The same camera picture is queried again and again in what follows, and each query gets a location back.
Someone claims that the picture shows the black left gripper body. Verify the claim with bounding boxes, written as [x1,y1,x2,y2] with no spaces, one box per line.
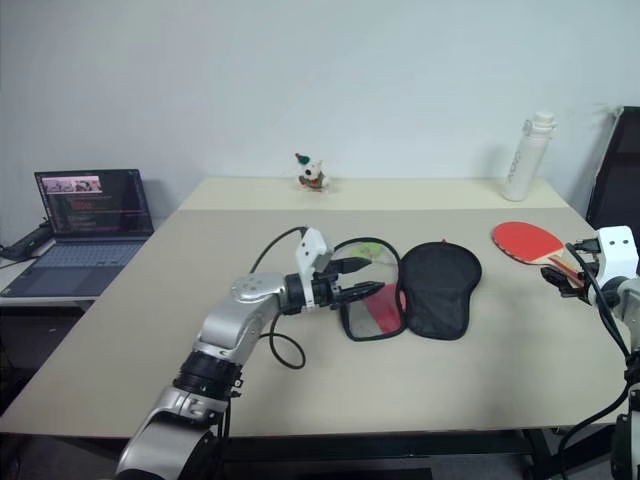
[311,272,352,312]

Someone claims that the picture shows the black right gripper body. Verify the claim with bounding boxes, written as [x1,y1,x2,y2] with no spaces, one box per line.
[569,269,601,304]

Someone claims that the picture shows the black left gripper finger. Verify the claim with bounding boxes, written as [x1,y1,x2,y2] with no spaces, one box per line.
[331,255,374,276]
[340,281,387,304]

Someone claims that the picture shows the red table tennis paddle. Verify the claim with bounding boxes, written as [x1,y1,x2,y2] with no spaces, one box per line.
[491,220,585,282]

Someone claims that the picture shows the black mesh paddle case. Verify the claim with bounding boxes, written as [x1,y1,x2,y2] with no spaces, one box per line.
[338,236,484,344]

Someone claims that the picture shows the small white plush toy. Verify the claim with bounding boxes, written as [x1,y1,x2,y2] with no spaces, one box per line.
[293,151,332,193]

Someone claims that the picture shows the white water bottle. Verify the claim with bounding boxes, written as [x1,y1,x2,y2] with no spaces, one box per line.
[502,111,559,203]

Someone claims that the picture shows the black office chair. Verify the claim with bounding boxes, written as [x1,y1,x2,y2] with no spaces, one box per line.
[584,105,640,231]

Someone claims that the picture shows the open grey laptop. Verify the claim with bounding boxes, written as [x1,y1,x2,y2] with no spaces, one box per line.
[0,168,156,300]

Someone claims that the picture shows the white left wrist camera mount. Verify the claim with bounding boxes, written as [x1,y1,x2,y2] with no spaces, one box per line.
[293,227,334,277]

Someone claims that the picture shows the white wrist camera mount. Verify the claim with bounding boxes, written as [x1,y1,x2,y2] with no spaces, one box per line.
[596,225,640,287]
[293,227,334,277]

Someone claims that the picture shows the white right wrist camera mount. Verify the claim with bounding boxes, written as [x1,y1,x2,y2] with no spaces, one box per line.
[596,225,640,287]

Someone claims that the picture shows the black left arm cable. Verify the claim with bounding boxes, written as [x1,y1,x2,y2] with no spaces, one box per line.
[248,226,307,371]

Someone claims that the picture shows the black table frame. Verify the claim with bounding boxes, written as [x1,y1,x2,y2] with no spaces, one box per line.
[217,425,569,480]

